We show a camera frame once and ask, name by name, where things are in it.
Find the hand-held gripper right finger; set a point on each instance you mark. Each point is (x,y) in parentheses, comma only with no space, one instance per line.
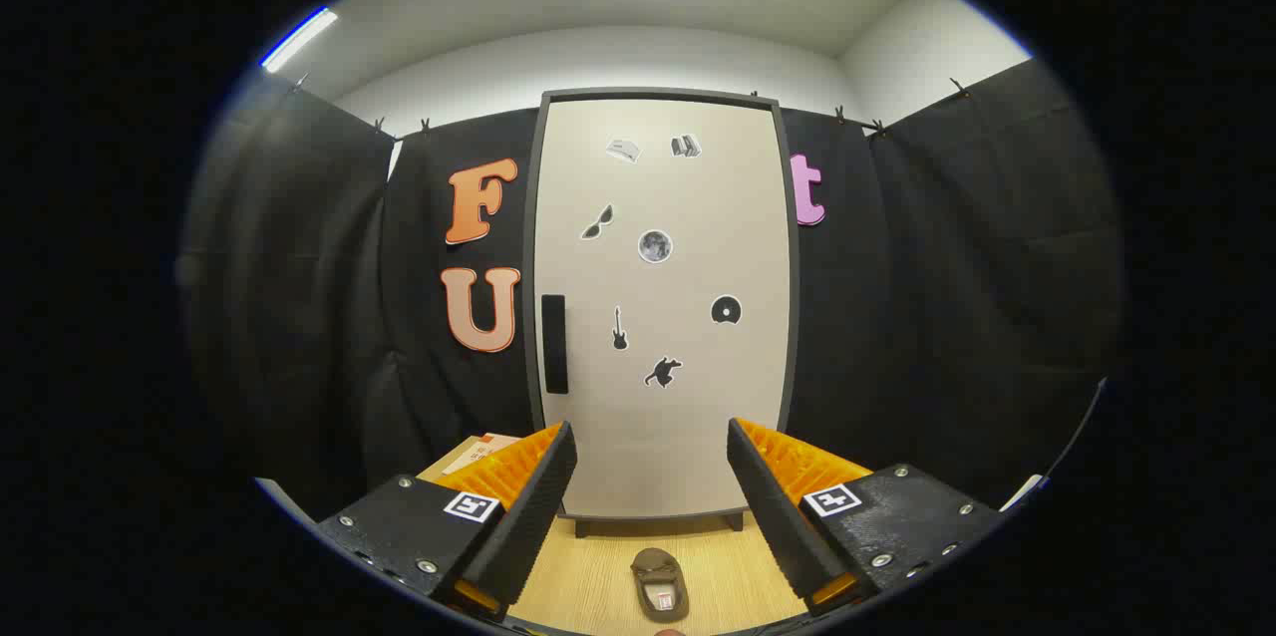
(773,506)

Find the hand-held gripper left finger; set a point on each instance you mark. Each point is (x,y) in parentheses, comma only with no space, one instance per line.
(533,506)

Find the white plastic object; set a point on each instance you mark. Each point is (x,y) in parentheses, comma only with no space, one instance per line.
(1022,494)

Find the brown fuzzy shoe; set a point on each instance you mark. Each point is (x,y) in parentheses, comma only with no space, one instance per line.
(659,584)

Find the beige shoe cabinet door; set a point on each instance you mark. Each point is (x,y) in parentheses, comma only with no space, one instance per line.
(678,437)

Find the black backdrop cloth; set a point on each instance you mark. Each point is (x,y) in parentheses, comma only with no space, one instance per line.
(927,317)

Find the dark grey shoe cabinet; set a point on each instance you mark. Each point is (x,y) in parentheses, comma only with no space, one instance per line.
(529,267)

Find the beige cover book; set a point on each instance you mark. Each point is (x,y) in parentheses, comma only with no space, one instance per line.
(478,450)

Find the long ceiling light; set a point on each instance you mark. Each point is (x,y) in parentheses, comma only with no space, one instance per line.
(297,40)

